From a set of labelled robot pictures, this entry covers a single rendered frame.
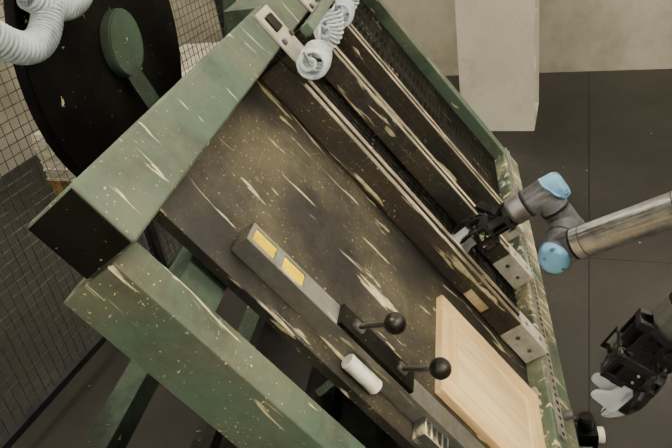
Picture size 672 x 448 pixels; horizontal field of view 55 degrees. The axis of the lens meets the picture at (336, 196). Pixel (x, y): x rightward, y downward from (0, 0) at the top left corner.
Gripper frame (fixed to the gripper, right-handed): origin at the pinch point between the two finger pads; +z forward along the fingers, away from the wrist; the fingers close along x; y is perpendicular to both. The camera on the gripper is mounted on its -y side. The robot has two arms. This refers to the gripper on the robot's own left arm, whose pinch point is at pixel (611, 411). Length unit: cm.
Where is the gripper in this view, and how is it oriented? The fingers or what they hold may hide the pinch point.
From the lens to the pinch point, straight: 120.1
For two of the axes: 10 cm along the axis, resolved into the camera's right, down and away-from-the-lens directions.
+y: -8.9, -4.5, 1.0
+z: -3.1, 7.5, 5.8
